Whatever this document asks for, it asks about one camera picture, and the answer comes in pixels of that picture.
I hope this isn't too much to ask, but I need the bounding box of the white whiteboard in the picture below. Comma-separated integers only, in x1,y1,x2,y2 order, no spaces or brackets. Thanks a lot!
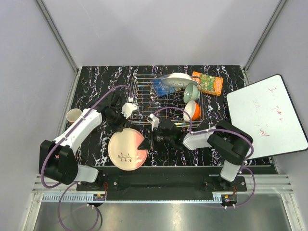
227,75,308,159

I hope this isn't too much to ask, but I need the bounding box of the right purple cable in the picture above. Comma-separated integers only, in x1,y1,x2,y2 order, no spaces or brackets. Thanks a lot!
151,106,256,209

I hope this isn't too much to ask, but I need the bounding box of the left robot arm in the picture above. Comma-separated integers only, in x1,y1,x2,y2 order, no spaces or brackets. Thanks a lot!
39,92,138,191

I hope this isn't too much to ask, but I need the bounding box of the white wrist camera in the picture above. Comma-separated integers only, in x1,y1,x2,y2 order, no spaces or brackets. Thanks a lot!
146,114,159,131
121,103,139,119

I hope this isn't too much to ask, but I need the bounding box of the orange bowl white inside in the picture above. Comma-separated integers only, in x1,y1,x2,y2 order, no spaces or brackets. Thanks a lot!
183,101,201,121

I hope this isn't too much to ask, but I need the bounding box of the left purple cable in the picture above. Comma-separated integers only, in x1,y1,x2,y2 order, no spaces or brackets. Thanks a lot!
39,84,137,229

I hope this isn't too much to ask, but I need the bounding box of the pink cream floral plate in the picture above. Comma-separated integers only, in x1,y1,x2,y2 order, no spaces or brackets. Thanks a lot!
108,128,148,171

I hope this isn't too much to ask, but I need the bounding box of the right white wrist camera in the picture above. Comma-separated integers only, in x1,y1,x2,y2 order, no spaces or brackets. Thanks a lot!
146,114,159,131

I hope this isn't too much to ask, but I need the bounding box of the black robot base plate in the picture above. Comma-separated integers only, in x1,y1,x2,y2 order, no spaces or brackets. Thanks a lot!
64,167,250,203

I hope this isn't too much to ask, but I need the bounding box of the purple cable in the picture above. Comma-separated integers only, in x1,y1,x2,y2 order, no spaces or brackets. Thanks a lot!
151,106,256,209
39,84,137,229

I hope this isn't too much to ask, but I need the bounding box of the orange mug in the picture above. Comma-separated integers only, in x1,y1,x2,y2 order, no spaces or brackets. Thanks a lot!
66,108,82,124

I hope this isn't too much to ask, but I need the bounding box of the green ceramic bowl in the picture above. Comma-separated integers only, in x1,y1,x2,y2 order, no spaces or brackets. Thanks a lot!
183,83,200,103

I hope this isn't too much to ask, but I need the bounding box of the white paper plate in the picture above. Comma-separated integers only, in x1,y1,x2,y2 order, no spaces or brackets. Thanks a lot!
161,73,198,88

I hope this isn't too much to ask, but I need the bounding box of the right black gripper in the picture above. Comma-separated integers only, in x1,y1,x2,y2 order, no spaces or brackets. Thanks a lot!
138,128,174,151

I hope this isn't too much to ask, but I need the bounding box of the metal wire dish rack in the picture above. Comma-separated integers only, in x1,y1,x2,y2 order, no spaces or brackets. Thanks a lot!
130,74,190,128

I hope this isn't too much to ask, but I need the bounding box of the orange green book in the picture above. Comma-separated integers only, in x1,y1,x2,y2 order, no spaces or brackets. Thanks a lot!
192,71,223,96

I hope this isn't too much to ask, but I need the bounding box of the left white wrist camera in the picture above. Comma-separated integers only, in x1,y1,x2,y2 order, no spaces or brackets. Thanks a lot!
121,103,139,119

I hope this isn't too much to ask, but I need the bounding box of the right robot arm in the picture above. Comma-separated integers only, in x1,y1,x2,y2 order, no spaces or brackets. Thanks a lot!
138,119,254,191

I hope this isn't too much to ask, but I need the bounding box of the blue landscape book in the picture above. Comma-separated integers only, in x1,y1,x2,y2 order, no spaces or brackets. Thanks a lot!
150,77,177,98

